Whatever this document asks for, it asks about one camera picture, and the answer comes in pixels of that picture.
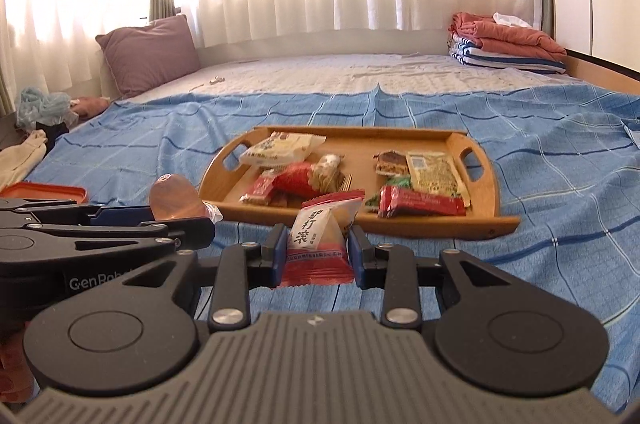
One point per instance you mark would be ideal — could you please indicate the wooden bed frame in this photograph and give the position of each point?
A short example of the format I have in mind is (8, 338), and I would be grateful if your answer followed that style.
(605, 71)

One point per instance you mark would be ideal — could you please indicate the small foil snack packet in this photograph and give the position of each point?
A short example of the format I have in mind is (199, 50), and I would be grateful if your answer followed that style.
(435, 176)

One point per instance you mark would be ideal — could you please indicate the brown peanut packet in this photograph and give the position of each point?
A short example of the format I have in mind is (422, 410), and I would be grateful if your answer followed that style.
(391, 163)

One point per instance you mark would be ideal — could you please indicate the folded orange and striped blankets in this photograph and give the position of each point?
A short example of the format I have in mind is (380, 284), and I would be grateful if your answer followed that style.
(515, 39)

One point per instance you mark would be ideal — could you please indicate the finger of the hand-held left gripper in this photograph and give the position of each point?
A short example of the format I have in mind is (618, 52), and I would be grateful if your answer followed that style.
(122, 215)
(100, 239)

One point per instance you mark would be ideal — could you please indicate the red biscuit packet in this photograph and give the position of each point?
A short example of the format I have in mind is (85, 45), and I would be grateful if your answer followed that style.
(260, 189)

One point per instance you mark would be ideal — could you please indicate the pale mattress pad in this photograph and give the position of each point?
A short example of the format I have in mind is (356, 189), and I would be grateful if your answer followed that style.
(325, 74)

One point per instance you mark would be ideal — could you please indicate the red cracker bag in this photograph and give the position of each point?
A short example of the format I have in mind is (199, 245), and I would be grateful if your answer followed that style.
(300, 181)

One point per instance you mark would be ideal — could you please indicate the cream cloth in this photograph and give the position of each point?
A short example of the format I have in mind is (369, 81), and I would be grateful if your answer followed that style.
(20, 156)

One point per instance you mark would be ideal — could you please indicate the blue plaid bedsheet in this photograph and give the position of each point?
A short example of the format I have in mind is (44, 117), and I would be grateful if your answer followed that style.
(550, 179)

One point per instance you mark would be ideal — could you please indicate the striped folded blanket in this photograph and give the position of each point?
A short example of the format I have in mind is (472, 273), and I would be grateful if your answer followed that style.
(500, 61)

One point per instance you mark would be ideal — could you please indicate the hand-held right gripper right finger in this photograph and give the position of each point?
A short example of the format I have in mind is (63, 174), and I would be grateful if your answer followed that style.
(357, 259)

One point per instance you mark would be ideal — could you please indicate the pink jelly cup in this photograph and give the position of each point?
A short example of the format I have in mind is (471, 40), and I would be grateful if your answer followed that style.
(175, 201)

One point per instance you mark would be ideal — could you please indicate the teal plastic bag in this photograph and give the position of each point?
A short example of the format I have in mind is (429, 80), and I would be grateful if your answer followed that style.
(42, 106)

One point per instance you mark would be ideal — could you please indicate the purple pillow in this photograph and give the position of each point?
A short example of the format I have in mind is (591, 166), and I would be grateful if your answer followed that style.
(150, 54)

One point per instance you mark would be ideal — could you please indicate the dark red bar packet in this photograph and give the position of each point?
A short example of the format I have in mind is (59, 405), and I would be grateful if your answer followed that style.
(425, 203)

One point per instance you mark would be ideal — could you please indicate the pink-brown cloth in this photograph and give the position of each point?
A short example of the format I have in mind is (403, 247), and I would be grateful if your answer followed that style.
(92, 106)

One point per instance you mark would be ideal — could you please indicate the white cloth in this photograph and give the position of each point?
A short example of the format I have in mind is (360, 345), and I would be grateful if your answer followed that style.
(510, 19)

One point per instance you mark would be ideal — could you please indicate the orange plastic tray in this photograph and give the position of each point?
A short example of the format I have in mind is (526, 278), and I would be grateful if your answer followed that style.
(45, 191)

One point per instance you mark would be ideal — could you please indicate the wooden tray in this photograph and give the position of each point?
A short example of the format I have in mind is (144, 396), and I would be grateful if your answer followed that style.
(360, 154)

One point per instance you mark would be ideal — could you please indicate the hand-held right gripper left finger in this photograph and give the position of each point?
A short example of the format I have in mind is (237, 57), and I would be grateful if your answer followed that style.
(277, 259)

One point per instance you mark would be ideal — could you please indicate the white pastry packet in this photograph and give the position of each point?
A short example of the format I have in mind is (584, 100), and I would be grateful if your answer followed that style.
(280, 146)

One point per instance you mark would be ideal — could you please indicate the green peas packet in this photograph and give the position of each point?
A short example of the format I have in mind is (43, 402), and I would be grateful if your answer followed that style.
(397, 181)

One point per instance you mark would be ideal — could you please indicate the black object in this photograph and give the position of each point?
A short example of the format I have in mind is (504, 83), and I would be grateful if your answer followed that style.
(52, 131)

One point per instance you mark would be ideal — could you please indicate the red white snack packet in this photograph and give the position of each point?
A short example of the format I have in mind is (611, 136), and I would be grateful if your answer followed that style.
(320, 249)

